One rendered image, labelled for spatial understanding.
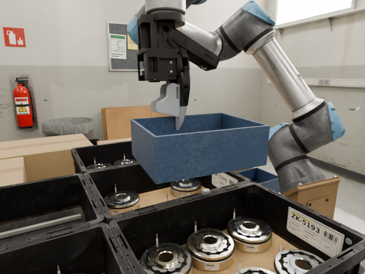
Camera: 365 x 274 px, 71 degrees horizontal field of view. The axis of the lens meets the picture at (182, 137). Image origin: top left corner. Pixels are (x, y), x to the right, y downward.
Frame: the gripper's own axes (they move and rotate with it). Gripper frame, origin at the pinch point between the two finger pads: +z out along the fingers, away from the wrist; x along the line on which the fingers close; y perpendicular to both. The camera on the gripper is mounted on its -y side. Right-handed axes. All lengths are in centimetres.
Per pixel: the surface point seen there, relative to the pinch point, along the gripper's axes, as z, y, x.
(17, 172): 18, 39, -49
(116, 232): 19.0, 14.3, 2.7
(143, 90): -10, -69, -311
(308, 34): -77, -277, -223
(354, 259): 21.5, -20.9, 23.4
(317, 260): 27.0, -22.0, 15.7
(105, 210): 18.4, 15.2, -6.4
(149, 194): 26.7, -0.6, -30.3
